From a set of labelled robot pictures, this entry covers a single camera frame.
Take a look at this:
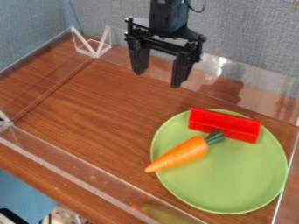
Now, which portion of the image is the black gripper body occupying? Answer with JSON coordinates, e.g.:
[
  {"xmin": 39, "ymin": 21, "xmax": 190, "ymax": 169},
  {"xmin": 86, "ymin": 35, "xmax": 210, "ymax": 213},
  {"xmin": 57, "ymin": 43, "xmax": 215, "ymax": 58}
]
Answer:
[{"xmin": 126, "ymin": 17, "xmax": 207, "ymax": 62}]

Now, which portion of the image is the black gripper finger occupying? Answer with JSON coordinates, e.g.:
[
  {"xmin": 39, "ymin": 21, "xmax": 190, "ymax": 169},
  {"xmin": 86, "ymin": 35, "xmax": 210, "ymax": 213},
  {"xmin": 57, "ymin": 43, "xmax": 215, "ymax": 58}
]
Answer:
[
  {"xmin": 171, "ymin": 53, "xmax": 194, "ymax": 88},
  {"xmin": 127, "ymin": 40, "xmax": 151, "ymax": 75}
]

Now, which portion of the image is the orange toy carrot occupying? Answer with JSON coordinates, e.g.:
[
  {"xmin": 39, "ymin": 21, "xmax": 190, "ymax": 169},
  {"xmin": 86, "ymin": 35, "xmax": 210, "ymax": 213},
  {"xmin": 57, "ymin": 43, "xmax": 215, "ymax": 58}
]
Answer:
[{"xmin": 145, "ymin": 129, "xmax": 226, "ymax": 173}]

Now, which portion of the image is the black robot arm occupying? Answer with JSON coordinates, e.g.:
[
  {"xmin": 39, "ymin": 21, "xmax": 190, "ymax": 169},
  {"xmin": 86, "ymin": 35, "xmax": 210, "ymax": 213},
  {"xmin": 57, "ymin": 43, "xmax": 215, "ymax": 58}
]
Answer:
[{"xmin": 126, "ymin": 0, "xmax": 207, "ymax": 88}]

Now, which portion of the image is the red rectangular block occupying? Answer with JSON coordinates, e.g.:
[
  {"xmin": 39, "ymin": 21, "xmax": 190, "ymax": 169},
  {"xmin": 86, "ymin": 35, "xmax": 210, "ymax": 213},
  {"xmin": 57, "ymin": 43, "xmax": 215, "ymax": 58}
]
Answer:
[{"xmin": 190, "ymin": 108, "xmax": 262, "ymax": 144}]

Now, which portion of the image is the green round plate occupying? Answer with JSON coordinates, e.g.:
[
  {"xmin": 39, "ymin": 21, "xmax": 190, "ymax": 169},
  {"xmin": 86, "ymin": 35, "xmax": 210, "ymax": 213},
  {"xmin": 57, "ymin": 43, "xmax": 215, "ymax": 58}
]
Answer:
[{"xmin": 150, "ymin": 108, "xmax": 290, "ymax": 215}]

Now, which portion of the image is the black cable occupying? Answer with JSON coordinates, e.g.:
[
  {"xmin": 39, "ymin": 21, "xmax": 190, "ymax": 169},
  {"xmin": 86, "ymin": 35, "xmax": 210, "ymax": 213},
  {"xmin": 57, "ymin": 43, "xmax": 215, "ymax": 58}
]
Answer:
[{"xmin": 183, "ymin": 0, "xmax": 209, "ymax": 14}]

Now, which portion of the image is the clear acrylic enclosure wall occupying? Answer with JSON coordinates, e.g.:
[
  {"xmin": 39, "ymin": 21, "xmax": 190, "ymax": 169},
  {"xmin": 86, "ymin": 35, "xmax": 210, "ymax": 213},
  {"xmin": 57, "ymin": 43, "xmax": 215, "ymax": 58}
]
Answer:
[{"xmin": 0, "ymin": 27, "xmax": 299, "ymax": 224}]

